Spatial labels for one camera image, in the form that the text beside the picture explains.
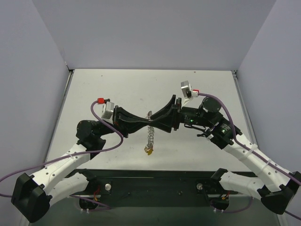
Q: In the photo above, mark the aluminium table frame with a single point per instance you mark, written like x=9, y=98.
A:
x=244, y=113

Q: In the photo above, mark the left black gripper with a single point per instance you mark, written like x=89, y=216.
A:
x=116, y=120

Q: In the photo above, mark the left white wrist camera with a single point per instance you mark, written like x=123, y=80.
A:
x=107, y=110

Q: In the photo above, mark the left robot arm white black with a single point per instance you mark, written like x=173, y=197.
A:
x=34, y=194

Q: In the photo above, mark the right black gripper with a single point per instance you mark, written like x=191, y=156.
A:
x=176, y=113

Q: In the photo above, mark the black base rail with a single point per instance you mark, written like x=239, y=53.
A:
x=151, y=188

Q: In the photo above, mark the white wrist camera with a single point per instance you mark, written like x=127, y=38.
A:
x=188, y=90
x=107, y=110

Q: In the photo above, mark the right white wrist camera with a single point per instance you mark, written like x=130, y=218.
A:
x=188, y=90

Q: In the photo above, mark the metal band with key rings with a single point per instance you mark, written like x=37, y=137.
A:
x=150, y=132

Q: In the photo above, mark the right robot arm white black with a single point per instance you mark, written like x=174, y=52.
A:
x=213, y=119

